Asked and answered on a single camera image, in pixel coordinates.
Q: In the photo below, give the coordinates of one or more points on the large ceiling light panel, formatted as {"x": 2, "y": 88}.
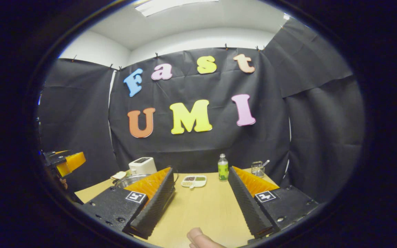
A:
{"x": 174, "y": 5}

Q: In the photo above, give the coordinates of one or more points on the black backdrop cloth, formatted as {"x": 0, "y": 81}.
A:
{"x": 305, "y": 137}

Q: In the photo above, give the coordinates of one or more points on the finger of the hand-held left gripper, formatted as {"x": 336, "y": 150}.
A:
{"x": 55, "y": 157}
{"x": 72, "y": 162}

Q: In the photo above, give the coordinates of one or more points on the heap of green mung beans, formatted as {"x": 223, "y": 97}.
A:
{"x": 200, "y": 178}

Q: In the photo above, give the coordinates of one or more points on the bread slice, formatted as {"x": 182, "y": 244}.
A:
{"x": 119, "y": 175}

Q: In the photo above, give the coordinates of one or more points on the metal spoon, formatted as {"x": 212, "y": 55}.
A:
{"x": 266, "y": 163}

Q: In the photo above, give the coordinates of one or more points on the heap of red beans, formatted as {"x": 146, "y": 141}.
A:
{"x": 189, "y": 178}

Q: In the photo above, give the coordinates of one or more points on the small heap of soybeans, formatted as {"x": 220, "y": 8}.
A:
{"x": 188, "y": 183}

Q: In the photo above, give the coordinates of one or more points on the green label bottle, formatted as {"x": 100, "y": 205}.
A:
{"x": 223, "y": 170}

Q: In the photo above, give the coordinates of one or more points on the stainless steel pot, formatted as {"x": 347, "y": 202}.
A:
{"x": 129, "y": 179}

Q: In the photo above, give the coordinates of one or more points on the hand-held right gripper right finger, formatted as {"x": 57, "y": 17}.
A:
{"x": 248, "y": 206}

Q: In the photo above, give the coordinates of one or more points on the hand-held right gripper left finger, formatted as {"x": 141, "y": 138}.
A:
{"x": 155, "y": 206}

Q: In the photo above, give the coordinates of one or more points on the small rectangular tray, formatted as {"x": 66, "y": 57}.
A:
{"x": 118, "y": 178}

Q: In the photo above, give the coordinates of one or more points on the white divided dish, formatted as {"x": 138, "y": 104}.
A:
{"x": 200, "y": 184}

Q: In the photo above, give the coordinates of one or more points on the white toaster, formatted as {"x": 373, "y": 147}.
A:
{"x": 143, "y": 167}

